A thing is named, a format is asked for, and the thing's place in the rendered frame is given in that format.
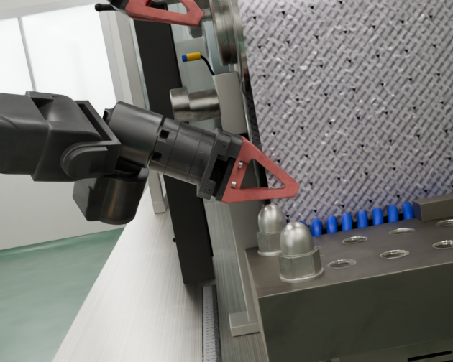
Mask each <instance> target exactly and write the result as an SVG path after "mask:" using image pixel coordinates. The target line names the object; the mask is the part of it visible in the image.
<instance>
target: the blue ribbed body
mask: <svg viewBox="0 0 453 362"><path fill-rule="evenodd" d="M402 211H403V212H402V213H398V209H397V207H396V205H394V204H392V205H389V206H388V207H387V212H388V215H387V216H383V212H382V210H381V208H379V207H376V208H373V209H372V218H371V219H368V217H367V213H366V211H365V210H359V211H358V212H357V221H355V222H354V221H353V219H352V216H351V214H350V213H344V214H343V215H342V224H338V221H337V219H336V217H335V216H334V215H329V217H328V218H327V219H326V227H324V226H323V223H322V222H321V220H320V219H319V218H314V219H313V220H312V221H311V230H310V232H311V235H312V236H319V235H323V234H328V233H335V232H339V231H346V230H351V229H355V228H362V227H367V226H374V225H378V224H383V223H390V222H394V221H401V220H406V219H410V218H415V216H414V211H413V206H412V204H411V203H410V202H404V203H403V204H402ZM299 222H300V223H302V224H304V225H305V226H307V225H306V223H305V221H299ZM307 228H308V226H307Z"/></svg>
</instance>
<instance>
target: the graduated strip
mask: <svg viewBox="0 0 453 362"><path fill-rule="evenodd" d="M202 362H222V357H221V338H220V329H219V310H218V300H217V291H216V284H215V285H211V286H206V287H202Z"/></svg>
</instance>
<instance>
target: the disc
mask: <svg viewBox="0 0 453 362"><path fill-rule="evenodd" d="M231 1H232V8H233V12H234V20H235V24H236V29H237V37H238V43H239V52H240V57H241V64H242V81H239V82H240V85H241V88H242V92H243V94H244V95H245V96H248V95H249V94H250V81H249V73H248V67H247V55H246V49H245V44H244V35H243V31H242V22H241V18H240V13H239V6H238V2H237V0H231Z"/></svg>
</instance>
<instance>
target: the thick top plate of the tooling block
mask: <svg viewBox="0 0 453 362"><path fill-rule="evenodd" d="M312 237H313V240H314V246H315V247H318V248H319V253H320V258H321V266H322V267H323V268H324V275H323V276H321V277H319V278H318V279H314V280H311V281H308V282H299V283H287V282H282V281H281V280H280V274H281V273H280V265H279V261H278V255H276V256H261V255H259V254H258V249H259V246H256V247H252V248H247V249H245V250H244V252H245V256H246V260H247V268H248V272H249V277H250V284H251V289H252V296H253V301H254V305H255V311H256V314H257V319H258V322H259V326H260V331H261V335H262V340H263V343H264V347H265V352H266V355H267V361H268V362H319V361H326V360H330V359H335V358H342V357H346V356H353V355H357V354H362V353H369V352H373V351H381V350H385V349H389V348H397V347H401V346H405V345H413V344H417V343H424V342H428V341H433V340H440V339H444V338H451V337H453V216H452V217H448V218H440V219H436V220H432V221H424V222H422V221H420V220H419V219H417V218H410V219H406V220H401V221H394V222H390V223H383V224H378V225H374V226H367V227H362V228H355V229H351V230H346V231H339V232H335V233H328V234H323V235H319V236H312Z"/></svg>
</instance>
